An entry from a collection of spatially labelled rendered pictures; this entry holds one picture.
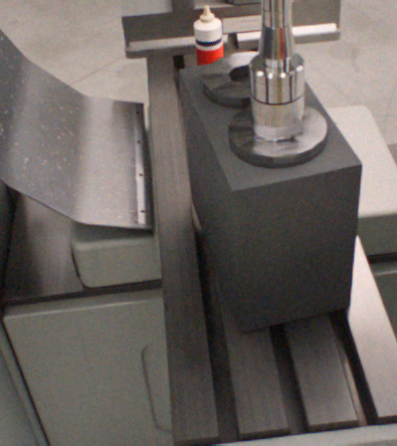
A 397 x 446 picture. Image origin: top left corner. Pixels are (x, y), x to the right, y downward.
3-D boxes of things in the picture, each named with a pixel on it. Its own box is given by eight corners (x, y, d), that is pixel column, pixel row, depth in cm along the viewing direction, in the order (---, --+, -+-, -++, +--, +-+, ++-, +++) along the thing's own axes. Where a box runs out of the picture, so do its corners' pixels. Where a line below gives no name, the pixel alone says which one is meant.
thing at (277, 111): (268, 106, 70) (268, 53, 66) (312, 119, 67) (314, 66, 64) (241, 130, 67) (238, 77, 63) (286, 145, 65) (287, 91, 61)
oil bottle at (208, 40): (222, 65, 116) (218, -2, 109) (225, 79, 113) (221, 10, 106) (197, 68, 116) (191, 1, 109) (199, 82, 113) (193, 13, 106)
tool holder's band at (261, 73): (268, 53, 66) (267, 43, 65) (314, 66, 64) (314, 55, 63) (238, 77, 63) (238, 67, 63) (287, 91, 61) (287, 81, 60)
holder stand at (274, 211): (285, 182, 93) (285, 36, 80) (352, 308, 77) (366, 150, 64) (191, 202, 92) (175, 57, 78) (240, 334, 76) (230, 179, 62)
